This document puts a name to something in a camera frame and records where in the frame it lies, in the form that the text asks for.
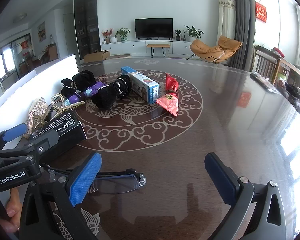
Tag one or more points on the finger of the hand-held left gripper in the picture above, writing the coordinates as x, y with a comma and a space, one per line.
48, 138
13, 131

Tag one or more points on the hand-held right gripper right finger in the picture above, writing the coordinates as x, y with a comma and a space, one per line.
220, 180

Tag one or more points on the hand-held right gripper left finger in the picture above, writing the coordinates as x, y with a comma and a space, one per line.
85, 177

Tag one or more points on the black box with white print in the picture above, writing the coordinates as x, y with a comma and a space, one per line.
65, 127

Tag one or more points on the rhinestone bow hair clip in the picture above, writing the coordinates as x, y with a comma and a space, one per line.
37, 107

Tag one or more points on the white storage box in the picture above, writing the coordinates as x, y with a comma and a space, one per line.
40, 85

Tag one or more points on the clear rimless glasses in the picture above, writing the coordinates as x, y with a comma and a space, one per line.
139, 179

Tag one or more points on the red candy pouch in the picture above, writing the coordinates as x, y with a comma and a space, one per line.
168, 102

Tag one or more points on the dark patterned glass desktop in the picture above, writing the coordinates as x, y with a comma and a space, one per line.
215, 120

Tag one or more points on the person's left hand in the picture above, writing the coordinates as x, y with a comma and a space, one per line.
13, 212

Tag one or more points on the purple and teal plastic toy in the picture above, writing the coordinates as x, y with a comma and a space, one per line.
75, 99

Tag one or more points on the sliding glass door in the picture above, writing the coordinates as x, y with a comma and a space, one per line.
15, 57

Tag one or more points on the brown wooden sideboard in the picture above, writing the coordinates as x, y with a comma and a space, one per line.
51, 52

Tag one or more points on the cardboard box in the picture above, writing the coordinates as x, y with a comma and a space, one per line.
97, 55

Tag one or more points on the white interior door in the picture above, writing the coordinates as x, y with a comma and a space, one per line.
68, 35

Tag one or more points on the oval beige floor mat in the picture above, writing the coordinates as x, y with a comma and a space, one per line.
118, 56

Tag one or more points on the blue and white medicine box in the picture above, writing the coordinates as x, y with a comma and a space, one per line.
142, 85

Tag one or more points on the round ceiling lamp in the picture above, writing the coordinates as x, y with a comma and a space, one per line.
20, 18

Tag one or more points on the white round vase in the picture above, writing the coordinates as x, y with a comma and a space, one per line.
113, 39

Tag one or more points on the red flower plant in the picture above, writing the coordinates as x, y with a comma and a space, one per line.
106, 33

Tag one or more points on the dark glass display cabinet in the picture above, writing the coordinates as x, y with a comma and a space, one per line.
86, 22

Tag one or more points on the white low television cabinet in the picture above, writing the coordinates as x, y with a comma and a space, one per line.
130, 46

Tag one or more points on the cluttered wooden side table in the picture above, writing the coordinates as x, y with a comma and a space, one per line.
293, 80

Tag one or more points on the dark wooden chair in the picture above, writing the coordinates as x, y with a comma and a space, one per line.
265, 62

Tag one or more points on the orange lounge chair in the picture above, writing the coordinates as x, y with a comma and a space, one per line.
210, 51

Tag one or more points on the green potted plant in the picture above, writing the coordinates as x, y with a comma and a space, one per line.
122, 32

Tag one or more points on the purple floor mat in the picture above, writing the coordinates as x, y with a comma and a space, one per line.
176, 58

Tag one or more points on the red cloth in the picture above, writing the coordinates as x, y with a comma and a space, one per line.
279, 52

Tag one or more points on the wooden bench with metal legs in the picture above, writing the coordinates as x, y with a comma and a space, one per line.
158, 45

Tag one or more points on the large leafy potted plant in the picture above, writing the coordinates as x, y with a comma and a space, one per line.
193, 32

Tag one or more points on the black flat television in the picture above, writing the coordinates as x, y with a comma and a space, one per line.
153, 27

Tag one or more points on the small dark-potted plant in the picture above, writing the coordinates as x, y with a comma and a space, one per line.
177, 33

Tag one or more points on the cream covered standing air conditioner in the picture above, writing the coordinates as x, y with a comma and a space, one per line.
226, 17

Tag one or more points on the grey curtain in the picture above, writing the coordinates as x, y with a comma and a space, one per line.
242, 17

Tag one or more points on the framed wall painting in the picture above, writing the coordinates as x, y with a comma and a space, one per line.
41, 31

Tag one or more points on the red wall hanging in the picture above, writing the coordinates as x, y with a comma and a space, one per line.
261, 12

